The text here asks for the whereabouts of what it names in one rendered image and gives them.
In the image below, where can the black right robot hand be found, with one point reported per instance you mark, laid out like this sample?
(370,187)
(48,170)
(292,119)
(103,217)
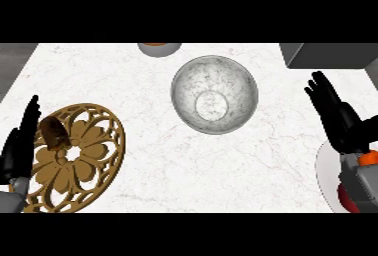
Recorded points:
(339,116)

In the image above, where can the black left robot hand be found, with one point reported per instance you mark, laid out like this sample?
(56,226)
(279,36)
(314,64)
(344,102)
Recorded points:
(25,140)

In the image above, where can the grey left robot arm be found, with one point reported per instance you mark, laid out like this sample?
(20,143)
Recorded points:
(13,196)

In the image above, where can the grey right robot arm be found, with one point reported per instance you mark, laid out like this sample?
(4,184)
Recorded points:
(362,181)

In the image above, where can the white plate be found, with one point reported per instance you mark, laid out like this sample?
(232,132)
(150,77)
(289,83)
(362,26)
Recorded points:
(326,180)

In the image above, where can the red object on plate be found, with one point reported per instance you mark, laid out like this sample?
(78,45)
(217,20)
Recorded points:
(345,199)

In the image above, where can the grey marble bowl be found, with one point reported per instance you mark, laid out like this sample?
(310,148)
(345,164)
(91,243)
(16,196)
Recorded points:
(214,95)

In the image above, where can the small grey bowl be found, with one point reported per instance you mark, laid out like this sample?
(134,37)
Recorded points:
(158,50)

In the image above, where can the dark brown oblong food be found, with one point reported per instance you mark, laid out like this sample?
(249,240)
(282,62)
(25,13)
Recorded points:
(53,132)

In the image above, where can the gold ornate floral trivet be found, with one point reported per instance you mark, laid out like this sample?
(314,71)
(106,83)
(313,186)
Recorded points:
(78,160)

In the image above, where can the grey box appliance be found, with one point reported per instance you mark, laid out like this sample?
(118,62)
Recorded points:
(329,55)

